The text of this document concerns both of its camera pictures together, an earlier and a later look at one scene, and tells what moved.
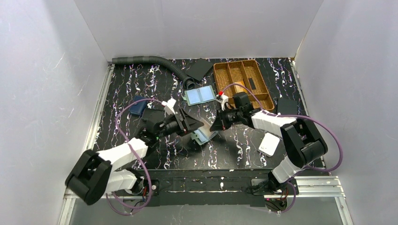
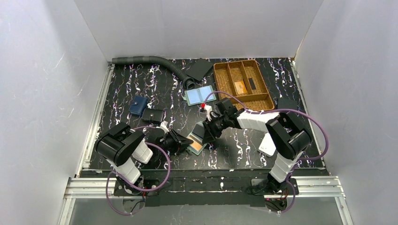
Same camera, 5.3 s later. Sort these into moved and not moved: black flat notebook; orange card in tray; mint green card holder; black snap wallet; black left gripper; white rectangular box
Moved: mint green card holder; black left gripper
Not moved: white rectangular box; orange card in tray; black flat notebook; black snap wallet
